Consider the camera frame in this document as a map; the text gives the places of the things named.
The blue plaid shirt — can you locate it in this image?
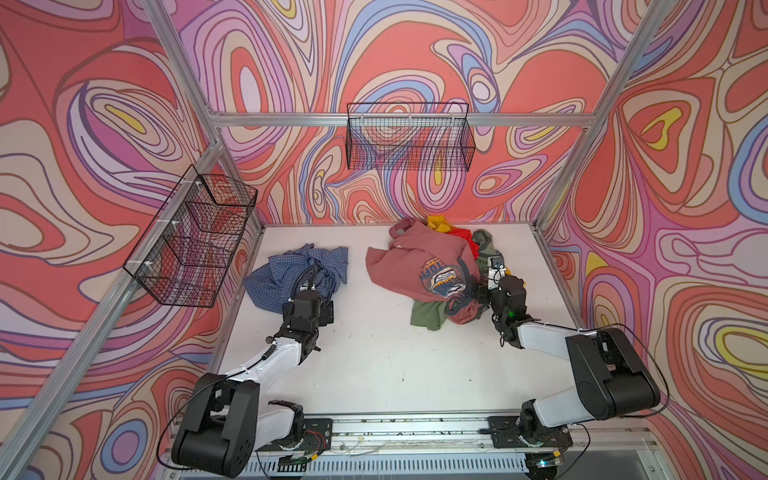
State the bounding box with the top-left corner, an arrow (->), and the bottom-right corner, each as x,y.
244,243 -> 349,313

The pink printed t-shirt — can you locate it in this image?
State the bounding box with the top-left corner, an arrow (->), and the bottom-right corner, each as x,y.
365,219 -> 480,310

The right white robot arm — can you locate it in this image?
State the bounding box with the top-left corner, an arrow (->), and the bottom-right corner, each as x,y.
477,275 -> 661,438

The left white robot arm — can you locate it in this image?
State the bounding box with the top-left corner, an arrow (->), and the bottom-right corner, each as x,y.
170,290 -> 334,478

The red cloth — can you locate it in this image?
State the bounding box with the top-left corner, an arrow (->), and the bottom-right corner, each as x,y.
448,228 -> 479,260

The yellow cloth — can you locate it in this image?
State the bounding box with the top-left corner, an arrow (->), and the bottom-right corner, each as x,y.
426,215 -> 454,233

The green shirt blue trim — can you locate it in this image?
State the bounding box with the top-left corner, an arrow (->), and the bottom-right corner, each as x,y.
410,229 -> 501,331

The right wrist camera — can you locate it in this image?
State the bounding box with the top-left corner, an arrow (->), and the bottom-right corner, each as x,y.
487,254 -> 507,290

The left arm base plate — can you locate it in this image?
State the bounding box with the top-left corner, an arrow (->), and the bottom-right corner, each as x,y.
259,417 -> 333,454

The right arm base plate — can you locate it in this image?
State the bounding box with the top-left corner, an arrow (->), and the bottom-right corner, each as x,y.
479,411 -> 573,450

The left wire basket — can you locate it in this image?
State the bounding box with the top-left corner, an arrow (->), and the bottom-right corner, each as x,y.
123,166 -> 258,308

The wire basket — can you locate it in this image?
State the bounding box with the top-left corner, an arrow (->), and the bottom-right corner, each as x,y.
123,166 -> 258,308
345,101 -> 476,172

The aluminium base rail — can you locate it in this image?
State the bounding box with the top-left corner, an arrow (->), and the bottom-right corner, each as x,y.
167,410 -> 655,463

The back wire basket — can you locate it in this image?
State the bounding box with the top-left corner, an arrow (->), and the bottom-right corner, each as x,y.
345,101 -> 476,172

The aluminium frame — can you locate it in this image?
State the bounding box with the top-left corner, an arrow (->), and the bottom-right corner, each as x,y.
0,0 -> 667,480

